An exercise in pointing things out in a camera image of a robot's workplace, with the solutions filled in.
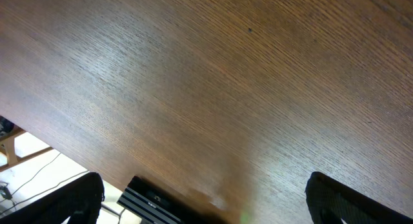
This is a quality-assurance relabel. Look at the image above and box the black aluminium rail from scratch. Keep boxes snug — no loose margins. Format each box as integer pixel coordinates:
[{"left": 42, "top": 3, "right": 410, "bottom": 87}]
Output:
[{"left": 117, "top": 176, "right": 226, "bottom": 224}]

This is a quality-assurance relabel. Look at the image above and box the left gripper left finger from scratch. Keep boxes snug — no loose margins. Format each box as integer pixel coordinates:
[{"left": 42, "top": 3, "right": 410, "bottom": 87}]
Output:
[{"left": 1, "top": 172, "right": 105, "bottom": 224}]

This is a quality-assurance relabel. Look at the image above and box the thin floor cable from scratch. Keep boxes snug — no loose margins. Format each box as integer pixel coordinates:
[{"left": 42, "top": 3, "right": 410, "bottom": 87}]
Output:
[{"left": 0, "top": 152, "right": 91, "bottom": 217}]

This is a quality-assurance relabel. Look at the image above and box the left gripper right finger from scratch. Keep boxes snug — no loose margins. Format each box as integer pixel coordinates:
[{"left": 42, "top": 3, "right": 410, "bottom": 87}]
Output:
[{"left": 305, "top": 172, "right": 412, "bottom": 224}]

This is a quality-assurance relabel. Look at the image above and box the wooden frame furniture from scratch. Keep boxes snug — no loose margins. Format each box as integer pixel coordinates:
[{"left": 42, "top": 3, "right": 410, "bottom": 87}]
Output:
[{"left": 1, "top": 126, "right": 53, "bottom": 172}]

